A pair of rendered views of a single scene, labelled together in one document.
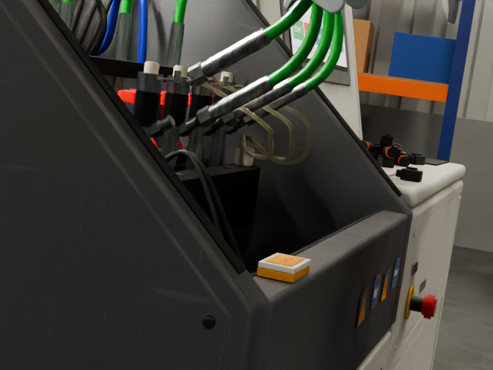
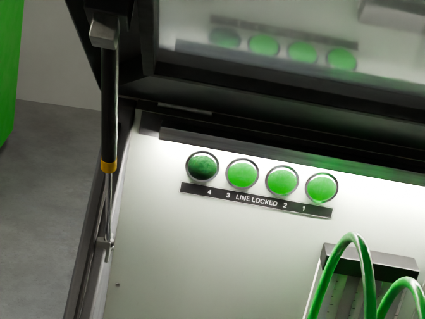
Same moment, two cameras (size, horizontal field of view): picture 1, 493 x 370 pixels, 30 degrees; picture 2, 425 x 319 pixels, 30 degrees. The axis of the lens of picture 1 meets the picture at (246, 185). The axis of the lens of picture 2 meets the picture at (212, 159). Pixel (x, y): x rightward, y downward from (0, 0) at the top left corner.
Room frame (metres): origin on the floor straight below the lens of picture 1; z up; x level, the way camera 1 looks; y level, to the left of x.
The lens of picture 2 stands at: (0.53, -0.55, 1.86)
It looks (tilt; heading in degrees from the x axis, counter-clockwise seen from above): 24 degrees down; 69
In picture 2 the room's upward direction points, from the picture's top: 11 degrees clockwise
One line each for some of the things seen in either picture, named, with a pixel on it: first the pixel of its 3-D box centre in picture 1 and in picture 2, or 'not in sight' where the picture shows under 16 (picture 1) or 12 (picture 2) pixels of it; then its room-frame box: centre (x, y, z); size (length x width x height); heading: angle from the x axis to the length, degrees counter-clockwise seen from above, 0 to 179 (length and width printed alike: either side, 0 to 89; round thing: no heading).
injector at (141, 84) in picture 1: (147, 170); not in sight; (1.01, 0.11, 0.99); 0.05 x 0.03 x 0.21; 72
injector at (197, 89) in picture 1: (201, 163); not in sight; (1.16, 0.06, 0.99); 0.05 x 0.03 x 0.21; 72
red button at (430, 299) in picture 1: (422, 305); not in sight; (1.35, -0.29, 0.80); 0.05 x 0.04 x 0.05; 162
